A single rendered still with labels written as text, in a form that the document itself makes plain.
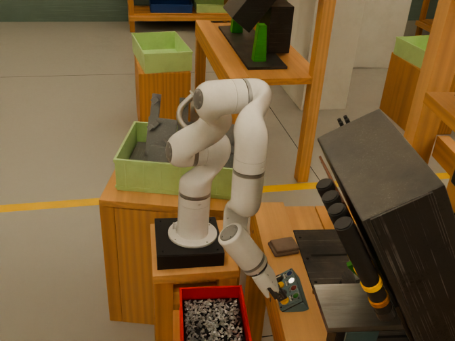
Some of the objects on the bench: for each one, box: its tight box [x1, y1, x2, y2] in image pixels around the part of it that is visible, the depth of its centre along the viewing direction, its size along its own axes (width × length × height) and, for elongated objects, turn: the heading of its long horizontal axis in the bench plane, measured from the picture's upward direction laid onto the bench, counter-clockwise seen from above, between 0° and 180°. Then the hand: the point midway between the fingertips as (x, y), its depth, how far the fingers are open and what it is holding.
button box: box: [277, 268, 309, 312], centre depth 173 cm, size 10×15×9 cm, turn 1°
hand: (279, 294), depth 166 cm, fingers closed
